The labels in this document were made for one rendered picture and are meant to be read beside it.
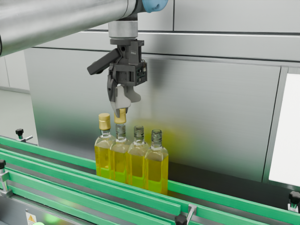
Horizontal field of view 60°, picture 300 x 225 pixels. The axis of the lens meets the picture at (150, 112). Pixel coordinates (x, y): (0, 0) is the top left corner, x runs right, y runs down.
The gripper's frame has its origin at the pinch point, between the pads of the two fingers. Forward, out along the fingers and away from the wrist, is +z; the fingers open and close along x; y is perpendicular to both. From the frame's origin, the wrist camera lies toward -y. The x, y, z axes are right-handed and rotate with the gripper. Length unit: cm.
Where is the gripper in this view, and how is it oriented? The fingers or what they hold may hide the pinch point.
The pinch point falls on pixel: (119, 110)
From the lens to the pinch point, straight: 75.4
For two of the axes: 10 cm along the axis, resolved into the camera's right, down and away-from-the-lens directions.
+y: 9.0, 1.4, -4.0
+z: 0.0, 9.4, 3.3
